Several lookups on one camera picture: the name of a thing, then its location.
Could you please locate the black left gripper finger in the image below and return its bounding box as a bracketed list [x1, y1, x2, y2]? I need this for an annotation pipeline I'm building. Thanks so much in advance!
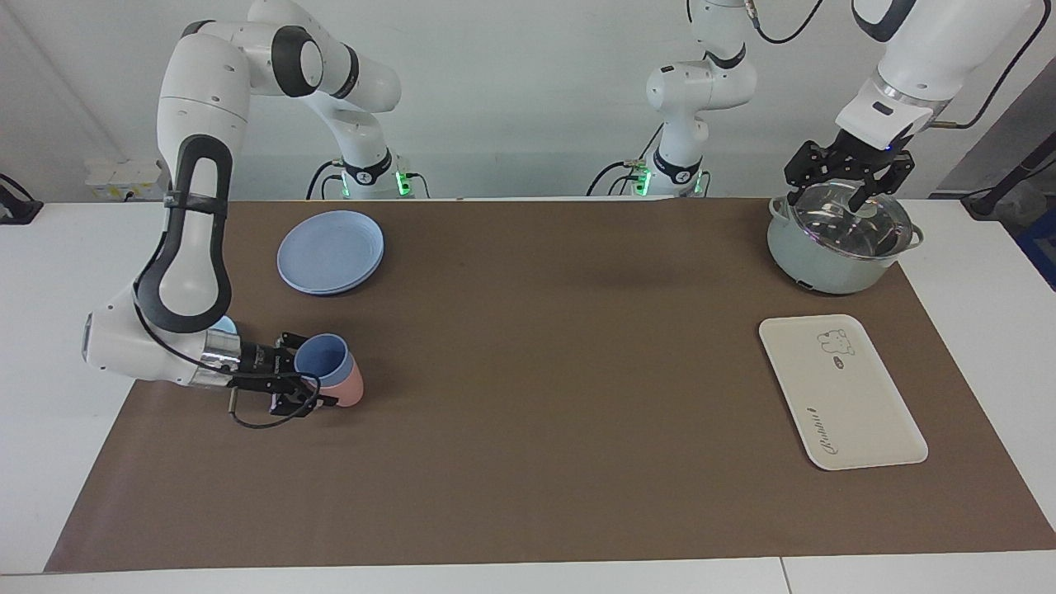
[848, 153, 917, 214]
[784, 140, 836, 207]

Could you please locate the blue plastic cup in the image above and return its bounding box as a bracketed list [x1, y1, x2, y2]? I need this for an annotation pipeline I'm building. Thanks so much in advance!
[295, 333, 356, 389]

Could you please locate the pink plastic cup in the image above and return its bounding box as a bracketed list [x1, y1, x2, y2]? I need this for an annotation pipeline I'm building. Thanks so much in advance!
[318, 351, 364, 407]

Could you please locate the cream rabbit print tray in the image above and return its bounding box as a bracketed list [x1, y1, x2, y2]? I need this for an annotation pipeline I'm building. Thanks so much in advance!
[758, 314, 929, 471]

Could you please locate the glass pot lid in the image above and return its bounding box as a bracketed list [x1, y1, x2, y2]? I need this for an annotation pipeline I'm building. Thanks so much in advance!
[790, 181, 915, 261]

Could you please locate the light blue plate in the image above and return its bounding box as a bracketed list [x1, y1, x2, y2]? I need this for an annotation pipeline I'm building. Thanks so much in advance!
[276, 210, 385, 296]

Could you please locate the pale green electric pot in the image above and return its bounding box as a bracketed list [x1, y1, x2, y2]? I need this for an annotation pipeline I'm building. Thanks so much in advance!
[766, 180, 925, 295]

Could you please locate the black stand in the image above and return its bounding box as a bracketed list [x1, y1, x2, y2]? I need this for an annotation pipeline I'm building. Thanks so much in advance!
[961, 136, 1056, 219]

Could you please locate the blue box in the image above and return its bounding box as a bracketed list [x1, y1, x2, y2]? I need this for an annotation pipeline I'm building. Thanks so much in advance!
[1016, 206, 1056, 290]

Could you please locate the white power strip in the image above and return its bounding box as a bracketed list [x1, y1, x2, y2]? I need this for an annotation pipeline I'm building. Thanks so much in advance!
[85, 159, 163, 201]

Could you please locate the brown paper table mat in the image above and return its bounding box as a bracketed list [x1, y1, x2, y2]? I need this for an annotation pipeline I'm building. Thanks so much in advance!
[45, 198, 1056, 573]

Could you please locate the black clamp device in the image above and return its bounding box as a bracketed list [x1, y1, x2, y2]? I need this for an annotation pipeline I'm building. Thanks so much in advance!
[0, 173, 44, 225]

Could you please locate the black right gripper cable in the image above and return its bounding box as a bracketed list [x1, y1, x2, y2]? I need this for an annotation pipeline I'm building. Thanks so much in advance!
[134, 301, 323, 430]

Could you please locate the black base cable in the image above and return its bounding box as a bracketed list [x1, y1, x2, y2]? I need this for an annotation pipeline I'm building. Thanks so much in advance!
[307, 158, 347, 200]
[587, 124, 665, 197]

